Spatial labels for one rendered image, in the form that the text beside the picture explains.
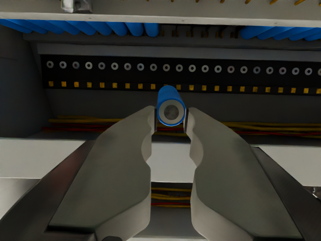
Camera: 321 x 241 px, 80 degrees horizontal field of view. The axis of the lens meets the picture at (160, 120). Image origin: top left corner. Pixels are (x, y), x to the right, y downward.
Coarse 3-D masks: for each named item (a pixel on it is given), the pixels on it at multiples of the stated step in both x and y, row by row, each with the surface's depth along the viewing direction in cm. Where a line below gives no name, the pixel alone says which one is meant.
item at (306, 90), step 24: (48, 72) 31; (72, 72) 31; (96, 72) 31; (120, 72) 31; (144, 72) 31; (168, 72) 31; (192, 72) 31; (216, 72) 31; (240, 72) 31; (264, 72) 31; (288, 72) 31; (312, 72) 31
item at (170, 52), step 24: (0, 24) 26; (0, 48) 26; (48, 48) 30; (72, 48) 30; (96, 48) 30; (120, 48) 30; (144, 48) 30; (168, 48) 30; (192, 48) 30; (216, 48) 30; (240, 48) 30
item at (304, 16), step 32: (0, 0) 16; (32, 0) 16; (96, 0) 16; (128, 0) 16; (160, 0) 16; (192, 0) 16; (224, 0) 16; (256, 0) 16; (288, 0) 16; (320, 0) 16
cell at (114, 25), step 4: (108, 24) 20; (112, 24) 20; (116, 24) 21; (120, 24) 21; (124, 24) 23; (112, 28) 22; (116, 28) 22; (120, 28) 22; (124, 28) 23; (116, 32) 23; (120, 32) 23; (124, 32) 24
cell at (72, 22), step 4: (72, 24) 21; (76, 24) 21; (80, 24) 21; (84, 24) 22; (88, 24) 22; (80, 28) 22; (84, 28) 22; (88, 28) 23; (92, 28) 24; (84, 32) 24; (88, 32) 24; (92, 32) 24
